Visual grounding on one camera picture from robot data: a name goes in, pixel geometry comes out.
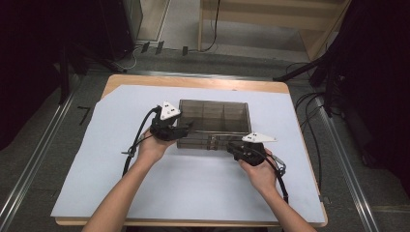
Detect hanging black cable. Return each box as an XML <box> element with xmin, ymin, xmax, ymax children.
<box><xmin>192</xmin><ymin>0</ymin><xmax>222</xmax><ymax>53</ymax></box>

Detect silver cable clip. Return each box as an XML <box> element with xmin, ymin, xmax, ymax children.
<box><xmin>272</xmin><ymin>154</ymin><xmax>288</xmax><ymax>178</ymax></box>

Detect person's right hand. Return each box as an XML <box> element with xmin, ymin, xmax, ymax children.
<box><xmin>238</xmin><ymin>148</ymin><xmax>280</xmax><ymax>195</ymax></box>

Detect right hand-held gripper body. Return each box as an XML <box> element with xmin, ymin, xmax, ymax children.
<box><xmin>234</xmin><ymin>131</ymin><xmax>278</xmax><ymax>167</ymax></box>

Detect black cabinet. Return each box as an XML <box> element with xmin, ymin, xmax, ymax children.
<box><xmin>96</xmin><ymin>0</ymin><xmax>145</xmax><ymax>63</ymax></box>

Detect light wooden frame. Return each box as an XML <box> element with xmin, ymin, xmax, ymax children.
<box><xmin>196</xmin><ymin>0</ymin><xmax>352</xmax><ymax>62</ymax></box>

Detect black floor cables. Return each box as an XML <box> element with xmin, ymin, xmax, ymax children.
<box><xmin>284</xmin><ymin>61</ymin><xmax>327</xmax><ymax>194</ymax></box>

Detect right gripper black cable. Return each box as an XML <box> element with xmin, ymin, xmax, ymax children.
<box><xmin>257</xmin><ymin>147</ymin><xmax>290</xmax><ymax>205</ymax></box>

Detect white paper sheet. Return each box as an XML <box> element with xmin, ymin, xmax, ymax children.
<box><xmin>50</xmin><ymin>84</ymin><xmax>326</xmax><ymax>224</ymax></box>

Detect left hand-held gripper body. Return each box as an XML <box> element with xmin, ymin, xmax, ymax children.
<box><xmin>149</xmin><ymin>101</ymin><xmax>182</xmax><ymax>142</ymax></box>

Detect metal floor rail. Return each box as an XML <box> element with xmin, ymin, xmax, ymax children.
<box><xmin>313</xmin><ymin>96</ymin><xmax>381</xmax><ymax>232</ymax></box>
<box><xmin>0</xmin><ymin>92</ymin><xmax>77</xmax><ymax>228</ymax></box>

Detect smoky translucent drawer box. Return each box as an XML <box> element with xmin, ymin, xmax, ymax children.
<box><xmin>175</xmin><ymin>99</ymin><xmax>253</xmax><ymax>152</ymax></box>

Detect dark curtain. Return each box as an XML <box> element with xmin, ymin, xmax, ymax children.
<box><xmin>0</xmin><ymin>0</ymin><xmax>104</xmax><ymax>152</ymax></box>
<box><xmin>335</xmin><ymin>0</ymin><xmax>410</xmax><ymax>196</ymax></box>

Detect black metal stand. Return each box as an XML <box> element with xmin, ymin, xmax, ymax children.
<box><xmin>272</xmin><ymin>47</ymin><xmax>343</xmax><ymax>119</ymax></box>
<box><xmin>57</xmin><ymin>42</ymin><xmax>129</xmax><ymax>106</ymax></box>

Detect white floor cable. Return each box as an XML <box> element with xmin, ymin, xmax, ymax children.
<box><xmin>110</xmin><ymin>44</ymin><xmax>143</xmax><ymax>73</ymax></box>

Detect person's left hand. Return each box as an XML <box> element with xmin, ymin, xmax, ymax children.
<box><xmin>135</xmin><ymin>129</ymin><xmax>177</xmax><ymax>166</ymax></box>

